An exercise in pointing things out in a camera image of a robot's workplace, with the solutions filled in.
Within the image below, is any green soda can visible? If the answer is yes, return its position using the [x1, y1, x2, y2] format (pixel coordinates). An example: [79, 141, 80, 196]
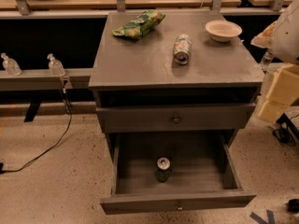
[155, 157, 171, 183]

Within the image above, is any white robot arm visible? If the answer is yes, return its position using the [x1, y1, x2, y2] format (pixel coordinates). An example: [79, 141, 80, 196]
[250, 0, 299, 64]

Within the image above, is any grey drawer cabinet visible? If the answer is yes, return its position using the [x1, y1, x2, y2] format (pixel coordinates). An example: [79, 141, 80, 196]
[88, 10, 265, 161]

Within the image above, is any white green can lying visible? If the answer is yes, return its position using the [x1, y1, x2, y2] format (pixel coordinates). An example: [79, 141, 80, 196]
[173, 34, 192, 65]

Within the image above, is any closed grey upper drawer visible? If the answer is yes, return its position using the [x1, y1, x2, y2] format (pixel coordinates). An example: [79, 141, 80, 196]
[96, 103, 255, 133]

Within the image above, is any open grey lower drawer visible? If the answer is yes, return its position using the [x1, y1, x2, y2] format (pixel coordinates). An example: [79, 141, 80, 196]
[101, 131, 255, 215]

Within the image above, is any green chip bag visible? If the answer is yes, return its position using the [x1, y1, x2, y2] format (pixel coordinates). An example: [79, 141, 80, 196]
[112, 10, 165, 40]

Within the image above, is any white bowl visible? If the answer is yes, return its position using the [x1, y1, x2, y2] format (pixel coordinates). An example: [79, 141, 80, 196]
[206, 20, 242, 42]

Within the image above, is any clear water bottle right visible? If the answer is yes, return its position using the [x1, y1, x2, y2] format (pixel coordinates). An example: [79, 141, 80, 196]
[260, 49, 274, 71]

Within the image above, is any clear bottle far left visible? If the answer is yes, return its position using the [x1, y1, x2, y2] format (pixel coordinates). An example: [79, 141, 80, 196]
[1, 53, 21, 76]

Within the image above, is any clear bottle on rail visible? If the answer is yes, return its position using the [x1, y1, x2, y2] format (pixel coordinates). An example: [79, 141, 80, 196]
[48, 53, 65, 77]

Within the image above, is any grey metal rail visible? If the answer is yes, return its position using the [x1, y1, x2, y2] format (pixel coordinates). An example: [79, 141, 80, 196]
[0, 68, 92, 91]

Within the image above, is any black cable bundle right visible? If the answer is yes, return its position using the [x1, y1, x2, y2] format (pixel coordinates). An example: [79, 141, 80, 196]
[268, 121, 297, 147]

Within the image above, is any black cable on floor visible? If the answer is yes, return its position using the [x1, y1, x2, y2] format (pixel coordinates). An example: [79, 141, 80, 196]
[0, 87, 73, 175]

